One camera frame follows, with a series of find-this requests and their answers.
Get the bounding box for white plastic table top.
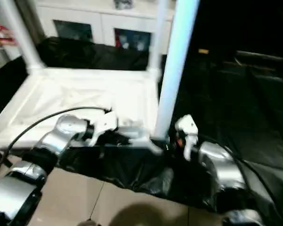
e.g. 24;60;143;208
0;65;165;156

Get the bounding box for white plastic table leg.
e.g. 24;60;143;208
154;0;201;141
1;0;47;71
148;0;168;73

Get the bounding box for black plastic mat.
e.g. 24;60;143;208
0;36;283;226

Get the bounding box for white cabinet with glass doors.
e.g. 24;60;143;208
35;0;175;51

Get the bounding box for large black box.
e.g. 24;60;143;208
186;0;238;62

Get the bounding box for small white box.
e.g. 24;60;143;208
6;44;22;57

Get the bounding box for black tangled bundle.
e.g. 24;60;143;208
114;0;135;10

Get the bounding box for grey curtain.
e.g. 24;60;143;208
14;0;47;48

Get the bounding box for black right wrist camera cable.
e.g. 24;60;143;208
193;134;283;217

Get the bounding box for black folding table frame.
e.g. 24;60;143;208
0;150;12;168

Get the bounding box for red wire hangers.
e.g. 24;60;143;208
0;20;17;47

